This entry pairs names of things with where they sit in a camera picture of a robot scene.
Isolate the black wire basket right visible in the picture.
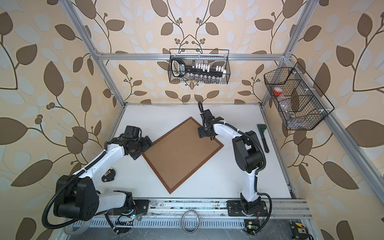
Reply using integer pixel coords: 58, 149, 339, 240
264, 63, 335, 131

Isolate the black wire basket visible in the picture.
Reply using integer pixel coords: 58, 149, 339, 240
264, 63, 335, 131
168, 48, 231, 85

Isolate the black socket set holder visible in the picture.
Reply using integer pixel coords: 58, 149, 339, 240
168, 58, 228, 79

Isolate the metal ring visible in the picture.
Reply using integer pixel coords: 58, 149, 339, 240
180, 209, 201, 234

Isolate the red capped clear container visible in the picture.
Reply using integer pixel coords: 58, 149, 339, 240
273, 87, 284, 97

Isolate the aluminium cage frame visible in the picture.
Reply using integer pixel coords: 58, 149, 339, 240
60, 1, 384, 203

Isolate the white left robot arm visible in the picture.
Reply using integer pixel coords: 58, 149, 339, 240
42, 126, 153, 230

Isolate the black wire basket back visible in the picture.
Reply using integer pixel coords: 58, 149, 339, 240
168, 48, 231, 85

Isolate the clear tape roll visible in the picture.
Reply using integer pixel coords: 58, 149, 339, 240
63, 220, 92, 236

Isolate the brown wooden picture frame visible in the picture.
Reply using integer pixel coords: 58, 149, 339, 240
141, 116, 225, 195

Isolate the yellow black tape measure right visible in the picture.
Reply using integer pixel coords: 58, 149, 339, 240
291, 222, 310, 240

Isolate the yellow black tape measure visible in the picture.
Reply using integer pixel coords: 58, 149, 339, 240
291, 222, 310, 240
102, 168, 116, 183

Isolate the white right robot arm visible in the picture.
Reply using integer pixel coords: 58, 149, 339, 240
198, 102, 272, 218

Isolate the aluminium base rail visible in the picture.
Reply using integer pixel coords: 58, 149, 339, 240
59, 196, 313, 230

